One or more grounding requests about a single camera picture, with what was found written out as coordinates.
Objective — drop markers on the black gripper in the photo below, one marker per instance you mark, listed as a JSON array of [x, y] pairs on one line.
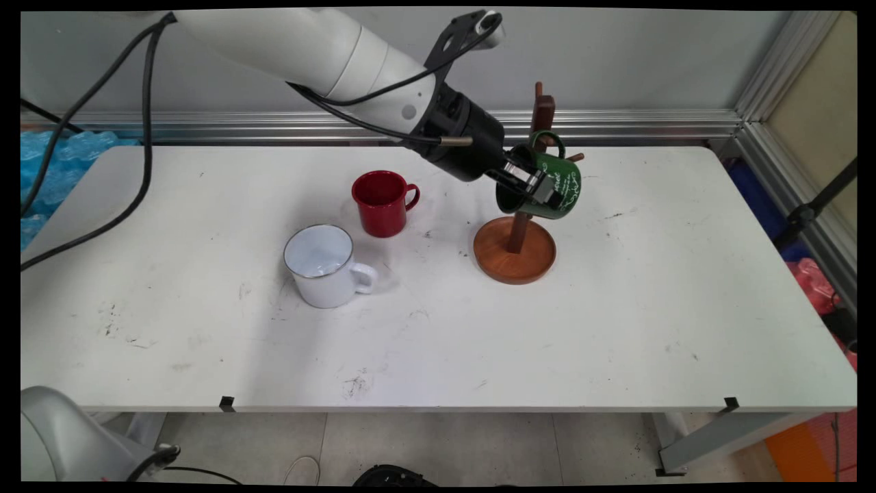
[[469, 140]]

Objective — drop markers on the green enamel mug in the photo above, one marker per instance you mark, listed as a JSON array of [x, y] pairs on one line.
[[568, 198]]

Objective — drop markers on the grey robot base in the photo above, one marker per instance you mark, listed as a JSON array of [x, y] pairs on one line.
[[61, 438]]

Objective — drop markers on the wooden mug tree stand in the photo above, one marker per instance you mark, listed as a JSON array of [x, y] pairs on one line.
[[513, 260]]

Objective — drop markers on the red enamel mug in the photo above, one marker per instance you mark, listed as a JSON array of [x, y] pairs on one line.
[[380, 216]]

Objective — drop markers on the blue plastic bag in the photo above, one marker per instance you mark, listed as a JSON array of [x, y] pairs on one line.
[[753, 198]]

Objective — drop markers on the white enamel mug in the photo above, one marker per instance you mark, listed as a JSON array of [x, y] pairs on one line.
[[328, 287]]

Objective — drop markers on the black tripod pole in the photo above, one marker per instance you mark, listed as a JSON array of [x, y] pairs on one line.
[[814, 205]]

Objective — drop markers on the red plastic bag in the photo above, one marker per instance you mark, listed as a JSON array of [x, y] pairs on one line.
[[814, 284]]

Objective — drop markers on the black table edge clip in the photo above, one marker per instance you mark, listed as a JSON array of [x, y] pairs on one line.
[[226, 404], [731, 404]]

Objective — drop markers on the grey metal table leg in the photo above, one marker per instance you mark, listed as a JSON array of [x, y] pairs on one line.
[[712, 438], [147, 428]]

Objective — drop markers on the black object on floor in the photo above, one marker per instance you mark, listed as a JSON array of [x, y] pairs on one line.
[[393, 476]]

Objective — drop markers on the orange box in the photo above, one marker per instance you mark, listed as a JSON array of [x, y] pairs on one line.
[[794, 455]]

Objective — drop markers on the blue bubble wrap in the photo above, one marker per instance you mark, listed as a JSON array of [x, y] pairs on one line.
[[48, 164]]

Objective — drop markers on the aluminium frame upright post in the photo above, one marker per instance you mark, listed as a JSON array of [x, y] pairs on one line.
[[770, 68]]

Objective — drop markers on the long aluminium frame rail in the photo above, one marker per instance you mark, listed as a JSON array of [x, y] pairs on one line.
[[274, 127]]

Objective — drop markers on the short aluminium frame rail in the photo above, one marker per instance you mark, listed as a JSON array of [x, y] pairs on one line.
[[801, 205]]

